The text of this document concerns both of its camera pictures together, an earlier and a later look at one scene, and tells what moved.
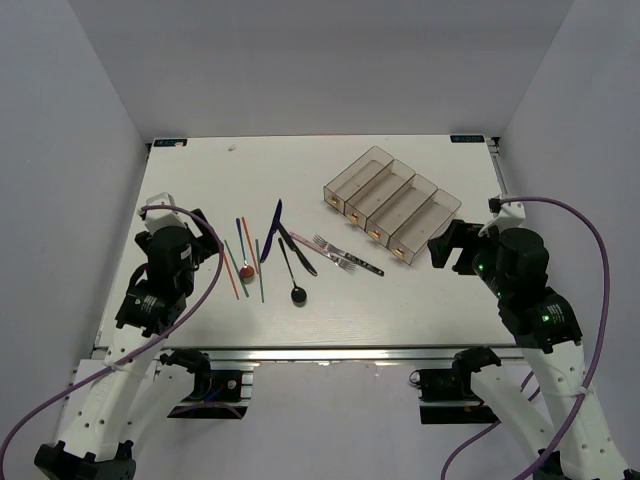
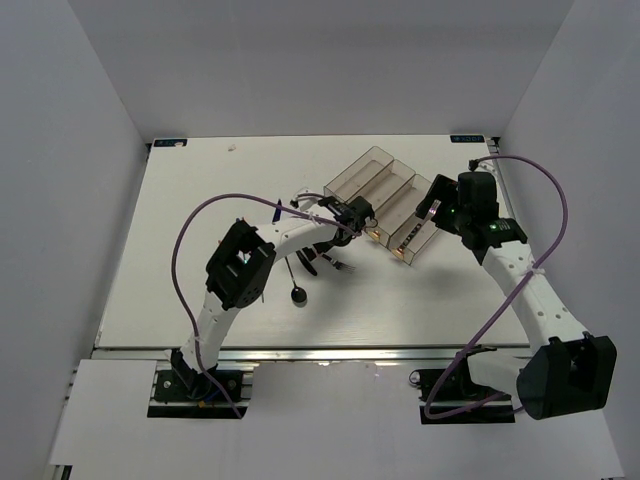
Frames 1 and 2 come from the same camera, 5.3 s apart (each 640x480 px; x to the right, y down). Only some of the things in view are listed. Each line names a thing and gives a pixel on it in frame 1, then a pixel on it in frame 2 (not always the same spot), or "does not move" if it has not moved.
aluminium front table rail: x=347 y=355 does not move
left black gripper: x=205 y=245 -> x=321 y=247
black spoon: x=298 y=294 does not move
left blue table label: x=170 y=142 does not move
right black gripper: x=439 y=247 -> x=443 y=189
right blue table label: x=467 y=139 does not move
